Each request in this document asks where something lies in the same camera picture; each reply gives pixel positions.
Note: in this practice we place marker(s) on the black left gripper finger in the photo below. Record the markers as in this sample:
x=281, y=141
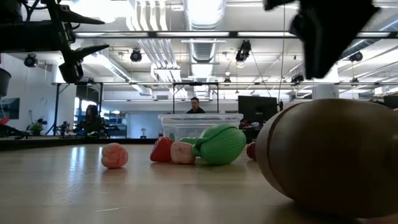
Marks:
x=76, y=18
x=73, y=67

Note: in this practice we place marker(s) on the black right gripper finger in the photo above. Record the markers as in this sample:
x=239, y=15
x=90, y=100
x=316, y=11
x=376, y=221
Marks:
x=320, y=56
x=275, y=3

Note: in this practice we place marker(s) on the pink toy garlic bulb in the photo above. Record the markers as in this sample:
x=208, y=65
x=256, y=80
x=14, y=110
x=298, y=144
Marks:
x=114, y=155

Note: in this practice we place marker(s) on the brown toy kiwi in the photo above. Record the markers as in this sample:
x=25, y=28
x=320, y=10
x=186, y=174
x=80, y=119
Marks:
x=335, y=155

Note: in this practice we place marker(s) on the red toy strawberry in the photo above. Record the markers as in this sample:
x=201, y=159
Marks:
x=161, y=151

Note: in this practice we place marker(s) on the green ribbed toy vegetable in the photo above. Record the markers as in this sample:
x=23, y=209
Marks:
x=222, y=146

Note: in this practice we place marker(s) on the green toy cucumber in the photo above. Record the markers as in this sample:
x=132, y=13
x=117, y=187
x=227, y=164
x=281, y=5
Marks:
x=188, y=140

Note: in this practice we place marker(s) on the pale pink toy fruit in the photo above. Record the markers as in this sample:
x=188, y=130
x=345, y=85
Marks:
x=183, y=153

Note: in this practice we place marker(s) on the clear plastic tupperware container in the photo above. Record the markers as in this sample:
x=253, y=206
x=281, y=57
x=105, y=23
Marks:
x=199, y=123

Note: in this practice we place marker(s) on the black background rig stand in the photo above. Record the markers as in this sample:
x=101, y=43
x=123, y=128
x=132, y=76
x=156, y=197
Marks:
x=196, y=84
x=56, y=109

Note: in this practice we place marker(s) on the dark round pot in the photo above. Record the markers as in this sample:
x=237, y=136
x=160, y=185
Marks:
x=4, y=82

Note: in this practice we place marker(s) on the person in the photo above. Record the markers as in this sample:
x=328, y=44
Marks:
x=195, y=107
x=90, y=123

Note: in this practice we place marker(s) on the small background plant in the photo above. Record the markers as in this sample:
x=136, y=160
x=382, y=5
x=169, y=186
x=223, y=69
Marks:
x=36, y=127

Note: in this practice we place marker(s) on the black computer monitor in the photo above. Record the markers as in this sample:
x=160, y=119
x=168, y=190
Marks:
x=257, y=109

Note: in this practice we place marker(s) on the black hanging camera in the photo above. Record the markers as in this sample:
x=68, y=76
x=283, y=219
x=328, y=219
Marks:
x=30, y=60
x=356, y=56
x=136, y=56
x=243, y=51

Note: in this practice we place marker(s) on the blue wall picture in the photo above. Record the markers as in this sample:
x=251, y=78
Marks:
x=9, y=108

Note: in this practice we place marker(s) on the black metal rig frame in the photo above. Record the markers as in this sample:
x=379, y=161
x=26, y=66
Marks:
x=152, y=34

